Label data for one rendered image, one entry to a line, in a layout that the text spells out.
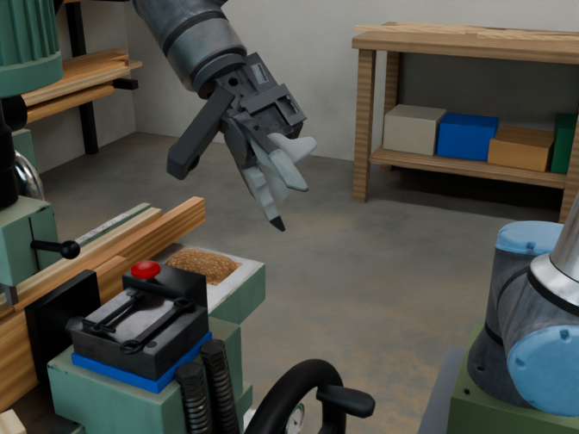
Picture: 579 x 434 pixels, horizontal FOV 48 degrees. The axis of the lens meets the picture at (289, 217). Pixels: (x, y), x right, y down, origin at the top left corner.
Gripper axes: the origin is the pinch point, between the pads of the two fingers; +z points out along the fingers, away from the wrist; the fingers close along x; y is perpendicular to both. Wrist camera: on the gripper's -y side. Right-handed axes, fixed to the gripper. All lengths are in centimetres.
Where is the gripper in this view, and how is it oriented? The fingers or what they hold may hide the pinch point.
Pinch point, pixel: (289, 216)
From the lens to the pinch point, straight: 75.8
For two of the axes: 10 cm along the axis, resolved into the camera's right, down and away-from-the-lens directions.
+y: 8.3, -4.6, 3.0
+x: -1.7, 3.1, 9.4
